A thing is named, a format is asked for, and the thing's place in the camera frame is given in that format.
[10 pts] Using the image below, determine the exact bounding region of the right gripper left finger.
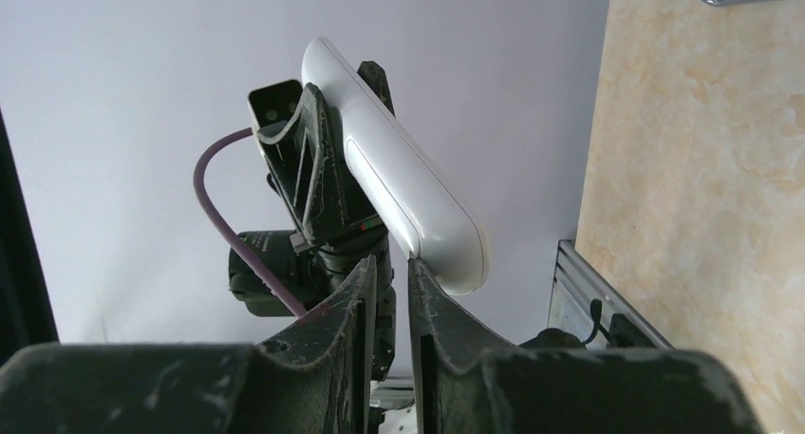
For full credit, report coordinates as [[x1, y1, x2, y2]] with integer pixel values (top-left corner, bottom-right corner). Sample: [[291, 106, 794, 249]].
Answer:
[[1, 256, 377, 433]]

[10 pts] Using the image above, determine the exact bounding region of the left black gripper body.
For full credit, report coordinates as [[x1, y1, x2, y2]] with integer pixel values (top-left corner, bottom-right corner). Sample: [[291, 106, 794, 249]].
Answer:
[[253, 82, 388, 255]]

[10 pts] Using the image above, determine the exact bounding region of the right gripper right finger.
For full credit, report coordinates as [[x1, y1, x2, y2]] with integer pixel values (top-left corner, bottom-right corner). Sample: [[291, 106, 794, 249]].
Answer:
[[408, 258, 762, 433]]

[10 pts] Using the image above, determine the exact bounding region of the white remote control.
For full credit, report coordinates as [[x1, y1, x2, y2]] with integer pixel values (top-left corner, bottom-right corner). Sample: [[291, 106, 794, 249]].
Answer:
[[301, 37, 491, 295]]

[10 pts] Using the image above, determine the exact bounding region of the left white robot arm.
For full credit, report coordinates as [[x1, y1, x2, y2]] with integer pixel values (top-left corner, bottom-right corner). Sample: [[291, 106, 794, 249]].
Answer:
[[238, 79, 396, 381]]

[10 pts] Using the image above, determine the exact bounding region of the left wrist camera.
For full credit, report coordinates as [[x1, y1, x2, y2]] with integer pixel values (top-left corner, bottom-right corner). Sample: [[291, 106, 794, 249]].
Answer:
[[247, 79, 303, 131]]

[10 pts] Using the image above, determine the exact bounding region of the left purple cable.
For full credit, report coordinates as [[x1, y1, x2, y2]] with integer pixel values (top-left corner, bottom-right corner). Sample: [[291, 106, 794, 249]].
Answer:
[[193, 126, 309, 319]]

